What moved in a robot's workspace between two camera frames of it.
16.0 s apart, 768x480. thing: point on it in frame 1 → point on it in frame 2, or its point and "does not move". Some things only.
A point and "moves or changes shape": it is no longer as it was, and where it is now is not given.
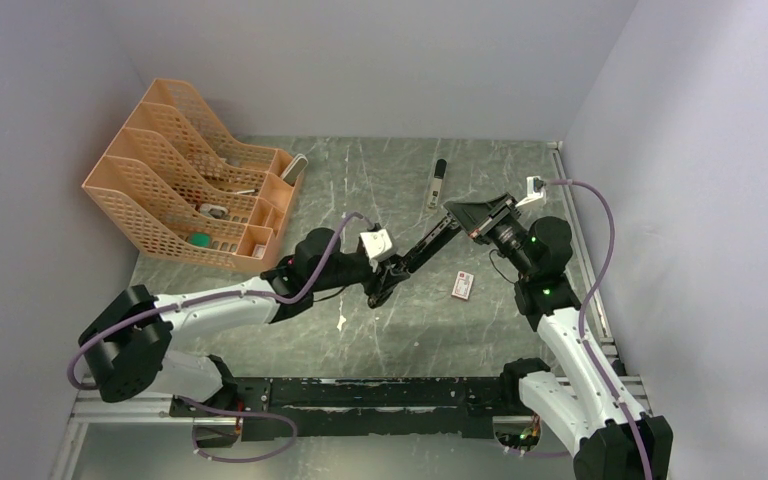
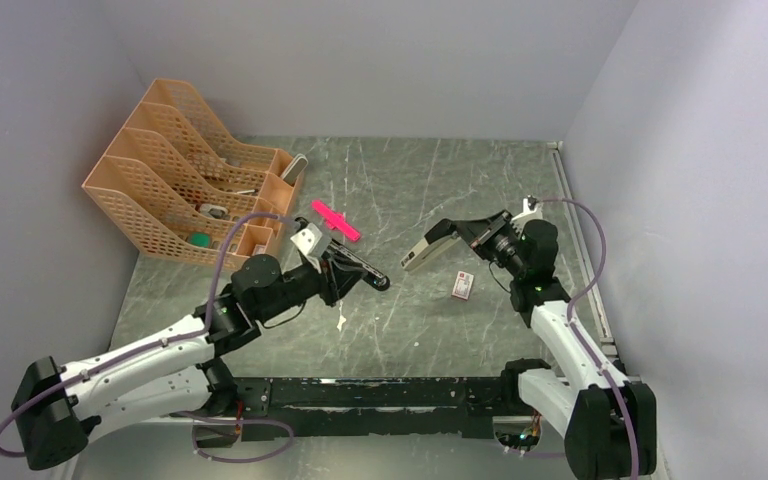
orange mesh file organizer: (176, 181) does not move
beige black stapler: (440, 168) → (432, 243)
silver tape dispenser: (213, 211) does not move
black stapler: (424, 246) moves or changes shape
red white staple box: (463, 284) does not move
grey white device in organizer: (295, 168) does not move
